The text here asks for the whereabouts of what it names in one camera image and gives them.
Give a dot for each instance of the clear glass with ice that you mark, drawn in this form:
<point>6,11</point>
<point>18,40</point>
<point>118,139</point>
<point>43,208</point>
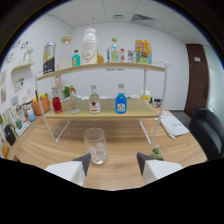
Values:
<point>96,148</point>

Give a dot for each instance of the blue curacao bottle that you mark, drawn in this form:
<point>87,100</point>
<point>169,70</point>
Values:
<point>121,104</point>

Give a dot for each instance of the small white and blue bottle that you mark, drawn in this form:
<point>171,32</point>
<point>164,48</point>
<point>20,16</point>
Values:
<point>31,115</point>

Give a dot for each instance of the glass jar with limes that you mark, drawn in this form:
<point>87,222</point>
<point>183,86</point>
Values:
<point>157,153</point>

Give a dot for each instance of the glass jar with cork lid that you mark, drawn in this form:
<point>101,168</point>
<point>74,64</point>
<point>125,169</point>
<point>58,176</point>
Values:
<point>65,53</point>

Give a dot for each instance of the black handbag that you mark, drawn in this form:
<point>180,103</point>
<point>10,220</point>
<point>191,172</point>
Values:
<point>9,135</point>

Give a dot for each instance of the clear bottle with green cap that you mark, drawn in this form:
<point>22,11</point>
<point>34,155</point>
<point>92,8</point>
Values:
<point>115,51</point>

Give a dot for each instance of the white folded cloth bag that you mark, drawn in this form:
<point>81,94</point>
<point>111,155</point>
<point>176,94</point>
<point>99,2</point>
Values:
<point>174,126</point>

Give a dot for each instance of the black chair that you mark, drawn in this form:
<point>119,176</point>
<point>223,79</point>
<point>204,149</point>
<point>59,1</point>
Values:
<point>207,131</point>

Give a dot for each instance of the yellow printed drink can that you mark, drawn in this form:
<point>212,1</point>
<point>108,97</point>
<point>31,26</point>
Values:
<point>143,52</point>

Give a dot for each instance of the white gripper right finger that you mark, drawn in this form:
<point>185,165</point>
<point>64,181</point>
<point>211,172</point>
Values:
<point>156,169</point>

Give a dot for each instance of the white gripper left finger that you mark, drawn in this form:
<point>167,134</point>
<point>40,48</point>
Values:
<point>71,170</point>

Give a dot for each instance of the orange basket with fruit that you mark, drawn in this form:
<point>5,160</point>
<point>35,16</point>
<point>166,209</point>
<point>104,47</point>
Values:
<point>40,106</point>

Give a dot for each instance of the two-tier wooden shelf rack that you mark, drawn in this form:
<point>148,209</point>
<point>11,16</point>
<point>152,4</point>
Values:
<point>100,113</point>

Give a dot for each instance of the clear bottle with red label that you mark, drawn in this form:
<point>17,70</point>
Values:
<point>95,104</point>

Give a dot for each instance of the red syrup bottle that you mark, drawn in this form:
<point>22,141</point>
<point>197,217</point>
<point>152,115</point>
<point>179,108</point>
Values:
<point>57,105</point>

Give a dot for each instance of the wooden wall shelf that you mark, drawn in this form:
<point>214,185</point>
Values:
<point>22,66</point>

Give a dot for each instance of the clear bottle with orange cap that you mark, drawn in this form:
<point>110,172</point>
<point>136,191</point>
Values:
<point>74,104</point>

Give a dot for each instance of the green potted plant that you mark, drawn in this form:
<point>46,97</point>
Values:
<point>66,91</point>

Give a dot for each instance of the white tray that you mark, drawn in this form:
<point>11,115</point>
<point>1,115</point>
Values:
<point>22,128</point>

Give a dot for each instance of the large white milk bottle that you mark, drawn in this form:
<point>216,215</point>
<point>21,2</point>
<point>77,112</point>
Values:
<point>89,46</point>

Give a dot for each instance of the small teal bottle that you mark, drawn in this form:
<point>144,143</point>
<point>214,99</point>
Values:
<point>76,60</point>

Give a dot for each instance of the ceiling air vent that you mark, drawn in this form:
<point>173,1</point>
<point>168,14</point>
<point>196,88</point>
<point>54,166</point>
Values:
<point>142,18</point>

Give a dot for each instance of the dark brown door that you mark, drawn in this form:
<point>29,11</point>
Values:
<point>196,80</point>

